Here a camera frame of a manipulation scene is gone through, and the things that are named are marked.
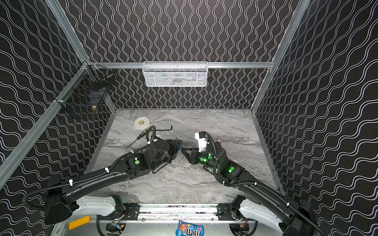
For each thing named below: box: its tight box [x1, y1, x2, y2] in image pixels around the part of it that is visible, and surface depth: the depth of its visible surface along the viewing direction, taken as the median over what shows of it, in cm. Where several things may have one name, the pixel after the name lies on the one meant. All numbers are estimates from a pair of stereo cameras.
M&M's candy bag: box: [175, 219, 205, 236], surface depth 70 cm
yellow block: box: [68, 214, 92, 231], surface depth 71 cm
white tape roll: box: [133, 116, 150, 130], surface depth 115 cm
